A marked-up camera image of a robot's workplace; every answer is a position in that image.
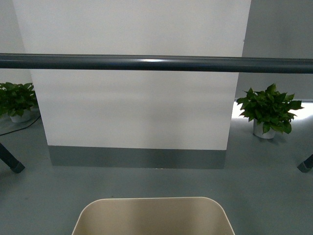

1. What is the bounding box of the beige plastic laundry hamper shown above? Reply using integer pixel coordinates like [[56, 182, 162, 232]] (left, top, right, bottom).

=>
[[72, 197, 235, 235]]

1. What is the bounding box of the green potted plant right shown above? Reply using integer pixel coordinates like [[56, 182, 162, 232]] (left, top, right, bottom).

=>
[[236, 83, 304, 139]]

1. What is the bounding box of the green potted plant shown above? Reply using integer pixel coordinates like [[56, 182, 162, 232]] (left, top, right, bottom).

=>
[[0, 82, 38, 123], [236, 83, 304, 139]]

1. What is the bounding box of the green potted plant left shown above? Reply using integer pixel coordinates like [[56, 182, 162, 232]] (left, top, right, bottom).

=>
[[0, 82, 38, 123]]

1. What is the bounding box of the dark grey clothes hanger rail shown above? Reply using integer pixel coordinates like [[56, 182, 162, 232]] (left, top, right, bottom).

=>
[[0, 53, 313, 169]]

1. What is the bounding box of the black floor cable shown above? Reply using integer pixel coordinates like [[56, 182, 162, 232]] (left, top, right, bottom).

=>
[[0, 113, 42, 136]]

